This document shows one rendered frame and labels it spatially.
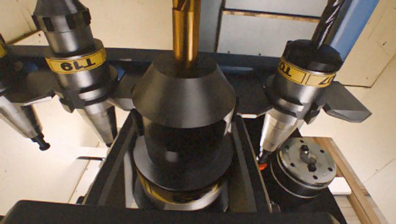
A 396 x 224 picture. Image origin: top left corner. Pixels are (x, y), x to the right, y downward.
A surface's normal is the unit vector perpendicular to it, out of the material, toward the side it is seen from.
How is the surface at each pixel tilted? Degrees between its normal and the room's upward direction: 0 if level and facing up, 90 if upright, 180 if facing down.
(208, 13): 90
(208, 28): 90
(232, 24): 90
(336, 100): 180
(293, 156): 180
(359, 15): 90
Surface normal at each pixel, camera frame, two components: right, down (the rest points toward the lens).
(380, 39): -0.01, 0.65
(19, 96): 0.05, -0.62
